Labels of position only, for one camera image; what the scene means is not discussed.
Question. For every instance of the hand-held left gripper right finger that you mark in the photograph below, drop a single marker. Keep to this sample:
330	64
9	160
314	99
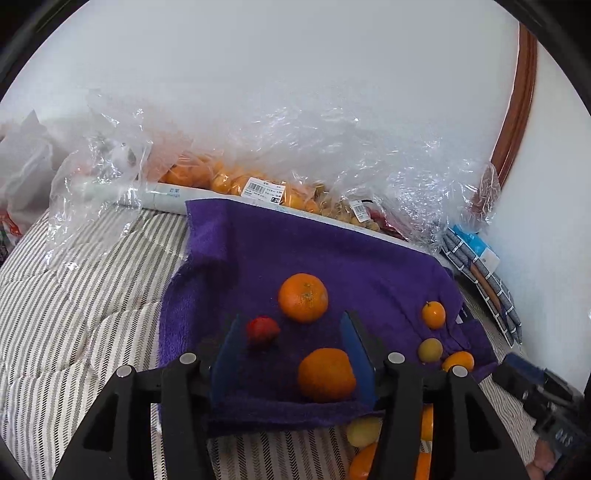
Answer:
360	369

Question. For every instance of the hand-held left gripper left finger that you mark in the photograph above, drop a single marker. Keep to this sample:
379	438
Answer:
226	369

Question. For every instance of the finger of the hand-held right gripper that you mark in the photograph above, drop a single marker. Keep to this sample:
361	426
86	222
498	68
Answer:
517	369
538	402

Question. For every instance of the small red fruit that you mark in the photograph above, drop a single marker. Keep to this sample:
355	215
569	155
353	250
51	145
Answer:
262	331

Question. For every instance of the yellow-green round fruit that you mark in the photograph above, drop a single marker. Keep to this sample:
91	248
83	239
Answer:
430	350
364	431

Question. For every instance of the small orange mandarin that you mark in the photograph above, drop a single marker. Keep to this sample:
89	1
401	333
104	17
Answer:
433	314

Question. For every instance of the large orange mandarin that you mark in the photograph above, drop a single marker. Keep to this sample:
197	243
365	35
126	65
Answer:
303	297

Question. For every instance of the person's right hand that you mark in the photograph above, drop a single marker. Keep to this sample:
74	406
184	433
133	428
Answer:
541	461

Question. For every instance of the plaid folded cloth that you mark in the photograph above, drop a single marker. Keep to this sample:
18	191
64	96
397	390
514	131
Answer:
498	295

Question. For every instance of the blue and white box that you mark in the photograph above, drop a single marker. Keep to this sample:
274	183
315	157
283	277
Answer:
482	254

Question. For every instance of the purple towel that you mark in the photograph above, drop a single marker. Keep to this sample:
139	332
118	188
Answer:
323	249

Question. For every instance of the clear plastic bag of fruit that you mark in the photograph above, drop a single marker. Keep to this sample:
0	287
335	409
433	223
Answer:
171	194

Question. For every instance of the clear bag of oranges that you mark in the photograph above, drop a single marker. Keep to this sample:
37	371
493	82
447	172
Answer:
231	180

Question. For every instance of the empty clear plastic bag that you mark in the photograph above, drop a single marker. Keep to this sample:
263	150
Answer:
92	184

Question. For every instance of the white plastic bag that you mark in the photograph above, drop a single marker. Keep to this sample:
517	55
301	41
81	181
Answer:
23	161

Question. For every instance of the brown wooden door frame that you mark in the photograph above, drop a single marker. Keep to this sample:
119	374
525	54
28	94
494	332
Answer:
524	83

